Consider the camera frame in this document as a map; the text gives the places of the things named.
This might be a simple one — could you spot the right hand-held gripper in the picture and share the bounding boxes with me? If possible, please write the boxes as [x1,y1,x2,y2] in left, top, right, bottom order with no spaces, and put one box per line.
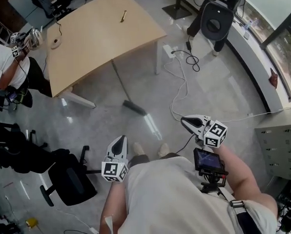
[181,115,228,148]

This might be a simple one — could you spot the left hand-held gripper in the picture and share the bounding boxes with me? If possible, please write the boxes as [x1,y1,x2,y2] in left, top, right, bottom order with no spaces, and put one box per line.
[101,135,130,184]

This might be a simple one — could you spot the grey broom with metal handle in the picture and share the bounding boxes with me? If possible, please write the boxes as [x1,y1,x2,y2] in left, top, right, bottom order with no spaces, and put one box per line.
[110,59,147,116]

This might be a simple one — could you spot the person's left forearm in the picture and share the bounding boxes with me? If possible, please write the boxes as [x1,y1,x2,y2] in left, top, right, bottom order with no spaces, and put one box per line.
[99,179,126,234]

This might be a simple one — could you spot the person's right forearm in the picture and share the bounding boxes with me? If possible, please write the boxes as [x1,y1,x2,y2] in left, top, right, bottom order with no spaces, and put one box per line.
[216,144,279,219]

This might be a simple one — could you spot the person's left beige shoe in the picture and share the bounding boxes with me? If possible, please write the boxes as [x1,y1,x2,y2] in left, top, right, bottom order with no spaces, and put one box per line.
[132,142,146,156]

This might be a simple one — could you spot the person's beige shoe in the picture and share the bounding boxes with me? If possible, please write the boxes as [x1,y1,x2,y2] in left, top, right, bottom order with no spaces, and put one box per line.
[157,143,170,158]
[132,142,146,156]

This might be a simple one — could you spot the person's dark trousers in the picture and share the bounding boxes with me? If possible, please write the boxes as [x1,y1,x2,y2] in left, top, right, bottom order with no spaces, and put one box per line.
[129,152,182,167]

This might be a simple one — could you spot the small chest monitor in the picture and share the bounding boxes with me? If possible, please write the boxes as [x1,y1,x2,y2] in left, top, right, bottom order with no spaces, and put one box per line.
[193,147,226,172]

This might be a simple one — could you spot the person's right beige shoe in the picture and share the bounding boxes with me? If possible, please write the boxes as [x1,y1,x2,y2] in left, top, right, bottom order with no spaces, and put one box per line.
[157,143,170,158]

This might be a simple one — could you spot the black office chair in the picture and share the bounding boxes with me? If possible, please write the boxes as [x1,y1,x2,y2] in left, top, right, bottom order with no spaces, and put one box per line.
[0,117,70,175]
[39,145,102,207]

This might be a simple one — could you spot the person's white shirt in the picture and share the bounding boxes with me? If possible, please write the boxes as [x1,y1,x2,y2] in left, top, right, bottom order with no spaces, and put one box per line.
[104,156,278,234]

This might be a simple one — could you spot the large white power strip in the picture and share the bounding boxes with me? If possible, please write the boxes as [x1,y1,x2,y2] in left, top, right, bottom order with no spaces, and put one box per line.
[162,44,177,58]

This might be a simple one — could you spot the grey window ledge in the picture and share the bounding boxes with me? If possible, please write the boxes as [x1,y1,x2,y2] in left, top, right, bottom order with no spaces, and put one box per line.
[223,18,289,114]

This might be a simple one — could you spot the brown cloth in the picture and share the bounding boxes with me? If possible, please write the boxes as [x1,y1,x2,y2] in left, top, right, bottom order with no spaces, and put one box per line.
[269,68,278,90]

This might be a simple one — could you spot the grey locker cabinet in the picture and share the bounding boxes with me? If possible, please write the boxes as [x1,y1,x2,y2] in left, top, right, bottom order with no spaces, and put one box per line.
[254,122,291,180]

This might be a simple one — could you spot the light wooden table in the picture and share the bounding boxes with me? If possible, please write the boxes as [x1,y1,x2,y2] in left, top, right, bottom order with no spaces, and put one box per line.
[45,0,167,109]

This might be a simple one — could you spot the small yellow object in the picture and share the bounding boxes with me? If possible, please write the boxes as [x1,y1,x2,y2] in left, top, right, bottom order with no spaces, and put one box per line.
[25,217,38,228]

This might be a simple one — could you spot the beige kettle base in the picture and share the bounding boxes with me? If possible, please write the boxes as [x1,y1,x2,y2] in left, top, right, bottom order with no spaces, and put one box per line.
[50,37,62,49]

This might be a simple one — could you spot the black equipment pile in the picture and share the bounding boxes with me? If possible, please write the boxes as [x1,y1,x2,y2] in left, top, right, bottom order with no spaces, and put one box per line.
[276,179,291,234]

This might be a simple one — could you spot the dark framed window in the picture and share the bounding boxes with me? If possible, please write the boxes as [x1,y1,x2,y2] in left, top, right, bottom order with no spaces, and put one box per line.
[235,0,291,102]

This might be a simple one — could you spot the shiny silver kettle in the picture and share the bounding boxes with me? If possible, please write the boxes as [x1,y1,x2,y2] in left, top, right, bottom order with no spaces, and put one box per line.
[23,28,43,51]

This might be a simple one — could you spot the black swivel chair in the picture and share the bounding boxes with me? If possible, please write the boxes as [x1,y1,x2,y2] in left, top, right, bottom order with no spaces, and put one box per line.
[29,0,72,19]

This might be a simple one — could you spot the pale grey desk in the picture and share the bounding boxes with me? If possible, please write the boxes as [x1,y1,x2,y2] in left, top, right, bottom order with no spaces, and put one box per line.
[8,0,53,26]

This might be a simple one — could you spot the thick white cable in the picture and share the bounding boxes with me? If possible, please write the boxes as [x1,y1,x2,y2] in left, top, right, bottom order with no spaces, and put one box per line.
[164,57,192,121]

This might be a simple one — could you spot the black monitor mount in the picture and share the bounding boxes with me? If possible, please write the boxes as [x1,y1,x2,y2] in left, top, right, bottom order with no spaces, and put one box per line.
[199,169,229,194]

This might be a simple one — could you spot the thin white cable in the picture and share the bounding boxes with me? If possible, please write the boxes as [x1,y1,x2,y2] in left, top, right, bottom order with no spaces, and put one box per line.
[221,107,291,123]

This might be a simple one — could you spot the black power adapter cable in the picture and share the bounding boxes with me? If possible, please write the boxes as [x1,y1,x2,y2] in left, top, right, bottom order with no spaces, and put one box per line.
[171,37,200,72]

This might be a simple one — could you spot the grey backpack strap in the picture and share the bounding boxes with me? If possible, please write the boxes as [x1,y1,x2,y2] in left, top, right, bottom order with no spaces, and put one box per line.
[218,186,268,234]

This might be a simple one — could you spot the wooden pedestal table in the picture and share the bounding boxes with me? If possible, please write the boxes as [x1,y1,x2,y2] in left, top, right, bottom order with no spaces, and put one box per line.
[162,0,207,20]

